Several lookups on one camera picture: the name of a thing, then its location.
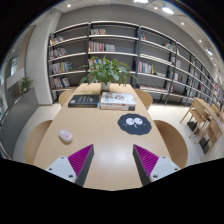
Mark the wooden chair far right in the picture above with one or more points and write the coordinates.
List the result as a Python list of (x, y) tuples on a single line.
[(145, 97)]

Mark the stack of white-red books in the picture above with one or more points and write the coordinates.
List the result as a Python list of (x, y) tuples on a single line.
[(117, 101)]

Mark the dark cartoon-face mouse pad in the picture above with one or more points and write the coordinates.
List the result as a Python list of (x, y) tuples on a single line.
[(134, 124)]

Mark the green potted plant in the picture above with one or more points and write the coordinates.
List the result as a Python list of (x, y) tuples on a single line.
[(106, 72)]

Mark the small plant at left wall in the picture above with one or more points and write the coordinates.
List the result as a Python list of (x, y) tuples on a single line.
[(25, 84)]

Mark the large grey bookshelf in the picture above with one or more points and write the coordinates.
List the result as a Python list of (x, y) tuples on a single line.
[(160, 65)]

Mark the wooden chair far left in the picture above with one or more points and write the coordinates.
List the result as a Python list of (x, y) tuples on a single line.
[(64, 96)]

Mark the wooden chair near right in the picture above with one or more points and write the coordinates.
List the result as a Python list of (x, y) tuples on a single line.
[(174, 142)]

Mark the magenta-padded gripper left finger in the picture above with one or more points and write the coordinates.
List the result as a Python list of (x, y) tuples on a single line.
[(75, 167)]

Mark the wooden chair near left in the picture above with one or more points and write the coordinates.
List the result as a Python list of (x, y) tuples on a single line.
[(34, 139)]

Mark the wooden chair by side table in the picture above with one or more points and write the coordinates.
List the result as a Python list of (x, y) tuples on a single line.
[(199, 111)]

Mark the white and pink computer mouse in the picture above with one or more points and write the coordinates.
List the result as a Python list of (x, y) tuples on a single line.
[(65, 136)]

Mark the black book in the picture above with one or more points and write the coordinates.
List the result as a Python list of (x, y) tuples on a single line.
[(84, 101)]

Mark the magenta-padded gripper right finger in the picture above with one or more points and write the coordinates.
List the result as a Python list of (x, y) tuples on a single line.
[(151, 167)]

